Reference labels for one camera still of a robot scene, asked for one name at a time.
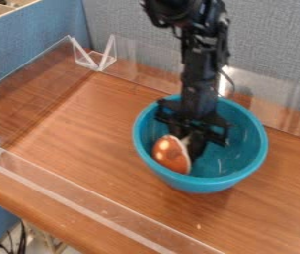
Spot blue partition panel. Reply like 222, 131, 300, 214
0, 0, 90, 79

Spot blue plastic bowl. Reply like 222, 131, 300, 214
131, 93, 271, 194

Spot clear acrylic barrier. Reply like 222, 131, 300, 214
101, 35, 300, 137
0, 147, 224, 254
0, 36, 92, 147

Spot brown white toy mushroom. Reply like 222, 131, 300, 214
151, 135, 192, 175

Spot clear acrylic left barrier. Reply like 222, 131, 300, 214
0, 36, 92, 147

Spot clear acrylic corner bracket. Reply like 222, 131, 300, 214
70, 35, 118, 72

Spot clear acrylic back barrier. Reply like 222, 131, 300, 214
101, 35, 300, 137

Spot black cables under table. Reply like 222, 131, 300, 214
0, 220, 30, 254

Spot clear acrylic front barrier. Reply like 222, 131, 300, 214
0, 147, 224, 254

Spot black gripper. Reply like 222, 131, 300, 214
155, 98, 232, 161

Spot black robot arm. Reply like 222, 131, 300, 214
141, 0, 230, 160

